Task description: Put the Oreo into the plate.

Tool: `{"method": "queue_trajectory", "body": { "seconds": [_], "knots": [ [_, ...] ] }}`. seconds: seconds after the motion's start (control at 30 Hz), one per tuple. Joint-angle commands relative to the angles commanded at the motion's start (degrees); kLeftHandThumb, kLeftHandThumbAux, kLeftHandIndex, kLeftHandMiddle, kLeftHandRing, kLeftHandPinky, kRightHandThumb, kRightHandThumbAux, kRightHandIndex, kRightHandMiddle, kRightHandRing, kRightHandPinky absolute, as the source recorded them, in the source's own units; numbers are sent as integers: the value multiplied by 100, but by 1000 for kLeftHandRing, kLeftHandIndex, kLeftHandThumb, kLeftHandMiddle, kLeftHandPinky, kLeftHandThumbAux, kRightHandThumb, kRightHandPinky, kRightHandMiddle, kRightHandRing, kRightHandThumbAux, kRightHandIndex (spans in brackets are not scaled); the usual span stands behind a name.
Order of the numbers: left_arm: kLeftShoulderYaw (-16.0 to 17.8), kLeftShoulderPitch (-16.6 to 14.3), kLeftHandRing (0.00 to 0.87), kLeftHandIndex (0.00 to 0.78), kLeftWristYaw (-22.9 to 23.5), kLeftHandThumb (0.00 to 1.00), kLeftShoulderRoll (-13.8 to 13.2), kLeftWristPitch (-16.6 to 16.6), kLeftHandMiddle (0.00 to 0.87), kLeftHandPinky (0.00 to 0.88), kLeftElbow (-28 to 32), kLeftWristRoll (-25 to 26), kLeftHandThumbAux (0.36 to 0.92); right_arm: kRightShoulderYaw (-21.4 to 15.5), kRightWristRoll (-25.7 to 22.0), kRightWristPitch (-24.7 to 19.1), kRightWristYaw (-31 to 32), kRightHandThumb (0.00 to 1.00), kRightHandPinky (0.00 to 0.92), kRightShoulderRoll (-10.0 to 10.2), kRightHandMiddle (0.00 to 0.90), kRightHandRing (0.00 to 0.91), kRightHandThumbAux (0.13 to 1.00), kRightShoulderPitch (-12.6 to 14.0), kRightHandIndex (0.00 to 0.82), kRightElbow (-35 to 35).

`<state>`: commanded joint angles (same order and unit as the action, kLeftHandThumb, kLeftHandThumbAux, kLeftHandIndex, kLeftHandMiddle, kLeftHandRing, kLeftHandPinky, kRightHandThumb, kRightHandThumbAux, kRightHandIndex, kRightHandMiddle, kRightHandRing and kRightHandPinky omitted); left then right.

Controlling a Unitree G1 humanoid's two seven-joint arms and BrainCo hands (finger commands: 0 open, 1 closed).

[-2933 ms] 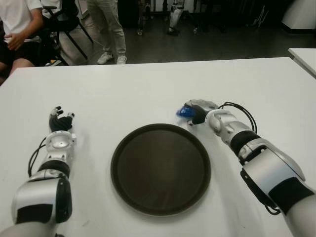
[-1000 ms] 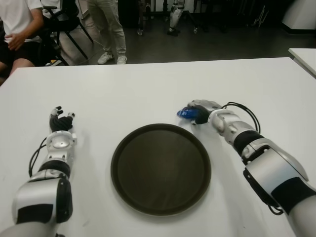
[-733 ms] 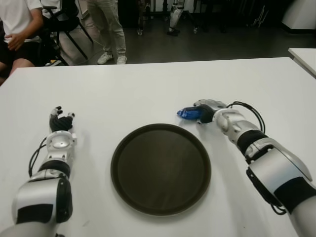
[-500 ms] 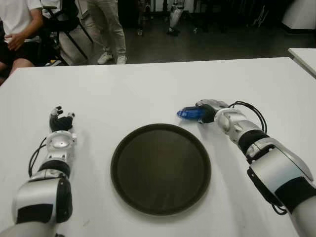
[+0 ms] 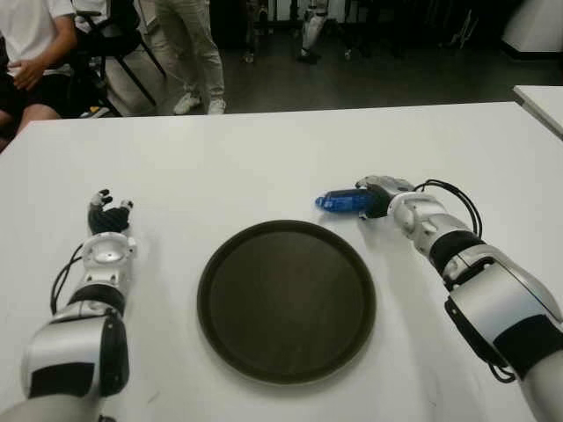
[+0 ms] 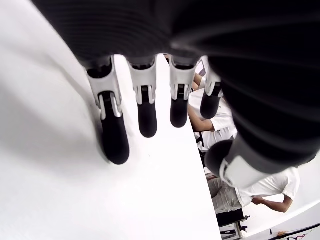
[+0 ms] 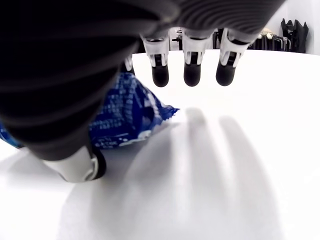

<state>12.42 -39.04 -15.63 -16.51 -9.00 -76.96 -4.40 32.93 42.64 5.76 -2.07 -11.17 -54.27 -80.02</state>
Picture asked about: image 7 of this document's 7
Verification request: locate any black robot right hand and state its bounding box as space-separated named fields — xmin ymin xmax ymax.
xmin=0 ymin=0 xmax=286 ymax=183

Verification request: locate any blue Oreo packet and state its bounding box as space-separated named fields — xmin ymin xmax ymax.
xmin=0 ymin=72 xmax=181 ymax=151

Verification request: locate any beige plush toy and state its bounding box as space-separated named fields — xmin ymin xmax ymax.
xmin=258 ymin=27 xmax=273 ymax=40

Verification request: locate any black metal rack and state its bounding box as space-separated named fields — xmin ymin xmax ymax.
xmin=249 ymin=34 xmax=292 ymax=52

